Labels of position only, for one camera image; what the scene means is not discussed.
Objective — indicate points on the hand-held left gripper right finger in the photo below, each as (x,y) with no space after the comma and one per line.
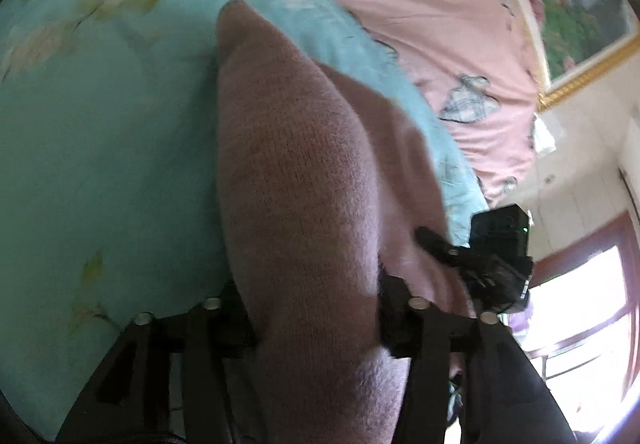
(400,319)

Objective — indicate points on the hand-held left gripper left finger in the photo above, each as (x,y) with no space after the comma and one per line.
(235,329)

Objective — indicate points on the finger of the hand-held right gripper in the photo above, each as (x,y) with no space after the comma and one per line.
(440,246)

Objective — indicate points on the pink knitted sweater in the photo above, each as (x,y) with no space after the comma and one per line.
(300,199)

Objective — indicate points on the pink quilt with plaid hearts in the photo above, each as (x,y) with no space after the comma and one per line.
(440,14)

